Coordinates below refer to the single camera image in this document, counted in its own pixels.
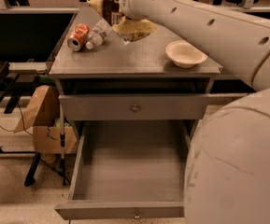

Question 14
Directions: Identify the brown chip bag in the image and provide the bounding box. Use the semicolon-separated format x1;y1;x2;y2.
89;0;157;42

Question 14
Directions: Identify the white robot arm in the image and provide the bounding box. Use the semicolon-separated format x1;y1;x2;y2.
120;0;270;224

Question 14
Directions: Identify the grey wooden drawer cabinet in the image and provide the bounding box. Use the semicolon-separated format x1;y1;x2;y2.
46;6;224;135

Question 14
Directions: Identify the closed grey top drawer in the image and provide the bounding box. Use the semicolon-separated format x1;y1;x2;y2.
59;94;212;121

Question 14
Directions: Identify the open grey middle drawer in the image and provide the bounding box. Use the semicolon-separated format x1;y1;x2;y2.
55;120;188;220

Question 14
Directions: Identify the round brass top knob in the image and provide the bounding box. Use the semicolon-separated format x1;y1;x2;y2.
131;105;141;113

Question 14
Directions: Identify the white paper bowl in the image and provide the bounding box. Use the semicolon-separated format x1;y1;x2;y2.
165;40;207;68

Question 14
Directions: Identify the clear plastic water bottle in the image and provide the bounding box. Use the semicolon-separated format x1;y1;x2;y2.
85;19;112;49

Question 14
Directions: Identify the orange soda can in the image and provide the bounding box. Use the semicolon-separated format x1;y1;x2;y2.
67;23;90;51

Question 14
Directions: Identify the brown cardboard box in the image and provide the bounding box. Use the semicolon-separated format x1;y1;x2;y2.
13;84;78;155

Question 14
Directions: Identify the black tripod stand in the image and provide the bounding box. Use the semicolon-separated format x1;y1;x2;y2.
24;108;70;187

